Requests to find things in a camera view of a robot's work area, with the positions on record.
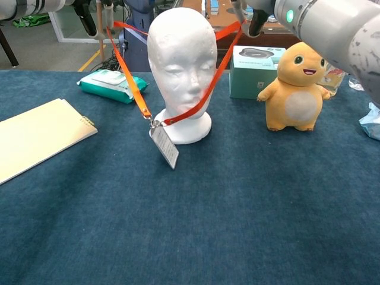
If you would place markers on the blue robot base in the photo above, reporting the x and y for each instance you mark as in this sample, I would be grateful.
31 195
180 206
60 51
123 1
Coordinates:
136 50

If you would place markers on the black stand leg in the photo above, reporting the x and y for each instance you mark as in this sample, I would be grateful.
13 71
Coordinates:
9 49

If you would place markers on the cream spiral notebook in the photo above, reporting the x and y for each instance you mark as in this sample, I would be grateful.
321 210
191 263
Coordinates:
38 133

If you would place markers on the wooden pole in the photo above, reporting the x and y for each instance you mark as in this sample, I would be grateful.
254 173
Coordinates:
101 50

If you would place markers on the blue table mat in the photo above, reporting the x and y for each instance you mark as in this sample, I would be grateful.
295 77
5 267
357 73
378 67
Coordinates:
237 222

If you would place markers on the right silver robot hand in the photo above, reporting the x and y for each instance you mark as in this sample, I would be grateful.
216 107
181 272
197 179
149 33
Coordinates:
256 20

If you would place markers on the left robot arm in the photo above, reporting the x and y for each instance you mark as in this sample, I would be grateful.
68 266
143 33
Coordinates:
29 7

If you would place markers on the yellow drink bottle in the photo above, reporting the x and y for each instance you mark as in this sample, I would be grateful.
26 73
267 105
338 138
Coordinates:
334 80

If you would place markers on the clear water bottle green label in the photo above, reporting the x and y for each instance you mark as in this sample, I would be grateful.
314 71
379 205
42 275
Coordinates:
354 84

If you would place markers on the green bag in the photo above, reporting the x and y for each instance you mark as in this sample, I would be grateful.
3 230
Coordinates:
29 23

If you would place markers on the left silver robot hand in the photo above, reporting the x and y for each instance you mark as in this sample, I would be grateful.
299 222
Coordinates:
86 17

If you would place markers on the white framed glass partition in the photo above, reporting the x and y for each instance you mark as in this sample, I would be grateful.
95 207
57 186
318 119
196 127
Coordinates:
68 29

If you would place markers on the green wet wipes pack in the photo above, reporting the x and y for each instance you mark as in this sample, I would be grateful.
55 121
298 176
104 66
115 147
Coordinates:
101 86

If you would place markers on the white badge card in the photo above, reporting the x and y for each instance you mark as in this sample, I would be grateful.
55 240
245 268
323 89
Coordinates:
166 147

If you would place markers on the teal product box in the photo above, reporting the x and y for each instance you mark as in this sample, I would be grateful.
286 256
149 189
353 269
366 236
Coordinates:
246 77

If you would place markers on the light blue wet wipes pack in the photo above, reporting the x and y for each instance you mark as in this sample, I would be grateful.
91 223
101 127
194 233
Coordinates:
371 124

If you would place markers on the yellow plush toy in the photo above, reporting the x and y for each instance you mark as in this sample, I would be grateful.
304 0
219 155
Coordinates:
297 104

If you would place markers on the white foam mannequin head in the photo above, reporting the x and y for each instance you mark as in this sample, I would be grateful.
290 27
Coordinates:
181 53

